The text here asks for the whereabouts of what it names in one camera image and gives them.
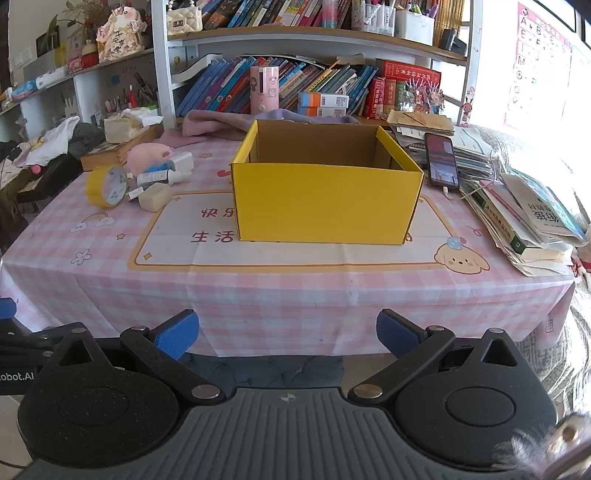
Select dark window frame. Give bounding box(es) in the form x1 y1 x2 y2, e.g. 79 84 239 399
538 0 578 33

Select pink plush pig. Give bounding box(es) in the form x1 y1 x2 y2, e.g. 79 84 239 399
126 142 175 175

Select grey fluffy cuff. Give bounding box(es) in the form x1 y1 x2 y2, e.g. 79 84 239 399
492 410 591 480

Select small black box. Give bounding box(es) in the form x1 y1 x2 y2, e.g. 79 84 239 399
438 28 467 51

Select white soap block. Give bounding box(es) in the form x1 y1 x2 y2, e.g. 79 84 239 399
139 184 174 212

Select teal cover book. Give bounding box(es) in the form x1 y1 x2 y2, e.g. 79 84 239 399
501 172 589 246

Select colourful figurine display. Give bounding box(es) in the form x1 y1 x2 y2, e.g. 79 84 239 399
397 78 444 114

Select alphabet wall poster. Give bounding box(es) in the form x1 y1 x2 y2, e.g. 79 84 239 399
504 2 573 134

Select yellow tape roll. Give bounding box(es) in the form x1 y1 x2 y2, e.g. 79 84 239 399
86 165 129 208

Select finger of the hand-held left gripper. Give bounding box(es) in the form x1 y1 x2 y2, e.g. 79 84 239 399
0 298 52 357

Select cream tissue pack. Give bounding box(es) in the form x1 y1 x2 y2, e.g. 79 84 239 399
104 107 163 143

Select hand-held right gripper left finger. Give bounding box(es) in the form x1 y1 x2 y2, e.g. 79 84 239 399
54 310 228 407

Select wooden tray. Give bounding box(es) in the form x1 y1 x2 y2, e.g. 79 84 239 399
81 124 164 171

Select dried flower bunch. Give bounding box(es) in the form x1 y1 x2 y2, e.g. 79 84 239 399
48 0 112 28

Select wide red book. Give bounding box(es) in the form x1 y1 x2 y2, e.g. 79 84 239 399
376 59 441 86

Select black furniture piece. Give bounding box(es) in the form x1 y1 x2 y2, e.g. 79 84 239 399
0 152 81 252

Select pile of books and papers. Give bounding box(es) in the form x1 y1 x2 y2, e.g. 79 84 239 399
387 110 589 278

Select yellow cardboard box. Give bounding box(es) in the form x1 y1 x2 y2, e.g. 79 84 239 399
230 119 424 245

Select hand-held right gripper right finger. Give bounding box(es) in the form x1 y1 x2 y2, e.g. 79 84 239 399
347 308 528 406

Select white wipes pack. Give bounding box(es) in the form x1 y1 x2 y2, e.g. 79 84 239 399
36 67 69 89

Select black smartphone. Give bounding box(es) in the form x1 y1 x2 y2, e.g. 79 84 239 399
424 132 461 191

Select red thick dictionary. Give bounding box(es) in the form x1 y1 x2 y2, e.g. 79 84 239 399
365 76 386 119

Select floral fabric bag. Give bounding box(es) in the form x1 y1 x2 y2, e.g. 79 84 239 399
96 6 145 63

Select dark garment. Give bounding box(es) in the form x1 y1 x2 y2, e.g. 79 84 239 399
67 121 106 158

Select white side shelf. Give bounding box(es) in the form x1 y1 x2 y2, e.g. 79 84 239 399
0 48 155 139

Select pen holder with pens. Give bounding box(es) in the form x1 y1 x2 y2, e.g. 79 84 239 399
352 0 396 37

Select pink and purple cloth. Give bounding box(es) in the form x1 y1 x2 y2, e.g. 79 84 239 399
157 108 361 148

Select white storage box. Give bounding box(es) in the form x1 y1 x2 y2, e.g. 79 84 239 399
394 4 435 46

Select row of colourful books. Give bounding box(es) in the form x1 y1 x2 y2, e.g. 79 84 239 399
177 54 379 117

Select brown paper envelope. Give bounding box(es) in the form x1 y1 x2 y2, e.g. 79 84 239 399
388 110 455 136

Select pink cylindrical container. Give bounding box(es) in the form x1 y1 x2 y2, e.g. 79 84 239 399
250 65 280 114

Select white bookshelf frame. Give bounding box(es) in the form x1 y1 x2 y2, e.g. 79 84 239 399
151 0 476 129

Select row of assorted books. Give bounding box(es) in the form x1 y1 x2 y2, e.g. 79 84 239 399
198 0 352 30

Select beige plush toy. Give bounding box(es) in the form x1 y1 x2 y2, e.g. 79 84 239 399
573 241 591 278

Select white printed garment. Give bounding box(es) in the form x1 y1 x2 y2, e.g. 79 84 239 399
18 116 80 167

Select white printed tube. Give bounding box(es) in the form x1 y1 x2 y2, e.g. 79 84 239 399
135 168 175 188

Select white quilted handbag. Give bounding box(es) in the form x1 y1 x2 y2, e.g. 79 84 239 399
166 0 204 33

